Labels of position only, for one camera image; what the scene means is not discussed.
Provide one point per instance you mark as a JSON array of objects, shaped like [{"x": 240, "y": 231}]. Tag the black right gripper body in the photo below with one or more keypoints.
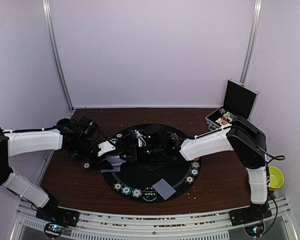
[{"x": 156, "y": 152}]

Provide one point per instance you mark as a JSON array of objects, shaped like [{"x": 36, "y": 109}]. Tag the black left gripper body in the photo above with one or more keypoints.
[{"x": 83, "y": 149}]

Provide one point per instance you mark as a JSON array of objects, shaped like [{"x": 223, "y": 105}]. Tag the red triangular button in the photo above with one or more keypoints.
[{"x": 174, "y": 136}]

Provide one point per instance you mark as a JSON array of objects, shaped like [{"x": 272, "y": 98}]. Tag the dealt playing card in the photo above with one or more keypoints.
[
  {"x": 164, "y": 189},
  {"x": 115, "y": 169}
]

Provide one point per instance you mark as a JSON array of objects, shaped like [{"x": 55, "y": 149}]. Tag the blue-backed playing card deck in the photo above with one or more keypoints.
[{"x": 114, "y": 160}]

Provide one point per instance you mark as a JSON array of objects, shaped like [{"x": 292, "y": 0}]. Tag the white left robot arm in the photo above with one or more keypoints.
[{"x": 21, "y": 141}]

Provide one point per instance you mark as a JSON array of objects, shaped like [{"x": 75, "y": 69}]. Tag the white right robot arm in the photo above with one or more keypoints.
[{"x": 248, "y": 143}]

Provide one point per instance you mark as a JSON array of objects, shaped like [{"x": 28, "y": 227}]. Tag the dark blue ceramic mug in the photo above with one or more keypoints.
[{"x": 64, "y": 121}]

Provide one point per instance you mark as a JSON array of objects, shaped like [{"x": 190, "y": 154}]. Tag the black round poker mat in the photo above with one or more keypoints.
[{"x": 141, "y": 176}]

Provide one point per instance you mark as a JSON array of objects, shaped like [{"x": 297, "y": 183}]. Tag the red poker chip stack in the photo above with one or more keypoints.
[{"x": 87, "y": 166}]

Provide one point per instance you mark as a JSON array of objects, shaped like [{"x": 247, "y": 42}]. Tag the aluminium poker chip case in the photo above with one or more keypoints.
[{"x": 239, "y": 100}]

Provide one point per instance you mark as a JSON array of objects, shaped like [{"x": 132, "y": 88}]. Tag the yellow-green plastic bowl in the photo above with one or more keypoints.
[{"x": 277, "y": 178}]

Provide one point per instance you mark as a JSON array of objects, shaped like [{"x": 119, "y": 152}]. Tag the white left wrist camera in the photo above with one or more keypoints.
[{"x": 105, "y": 147}]

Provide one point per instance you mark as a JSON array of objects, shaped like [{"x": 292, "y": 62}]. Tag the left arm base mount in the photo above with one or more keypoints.
[{"x": 64, "y": 217}]

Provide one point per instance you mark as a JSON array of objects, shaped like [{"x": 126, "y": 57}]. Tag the aluminium front rail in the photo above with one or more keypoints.
[{"x": 214, "y": 225}]

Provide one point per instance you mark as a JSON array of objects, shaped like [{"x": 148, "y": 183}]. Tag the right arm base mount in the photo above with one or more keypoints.
[{"x": 248, "y": 215}]

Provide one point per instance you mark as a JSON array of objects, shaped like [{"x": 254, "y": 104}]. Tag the aluminium left corner post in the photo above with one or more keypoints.
[{"x": 55, "y": 53}]

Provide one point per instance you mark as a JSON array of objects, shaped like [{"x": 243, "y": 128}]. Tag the aluminium corner post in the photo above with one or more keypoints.
[
  {"x": 55, "y": 53},
  {"x": 252, "y": 41}
]

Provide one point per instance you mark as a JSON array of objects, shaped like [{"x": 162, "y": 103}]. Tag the aluminium right corner post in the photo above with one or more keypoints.
[{"x": 252, "y": 41}]

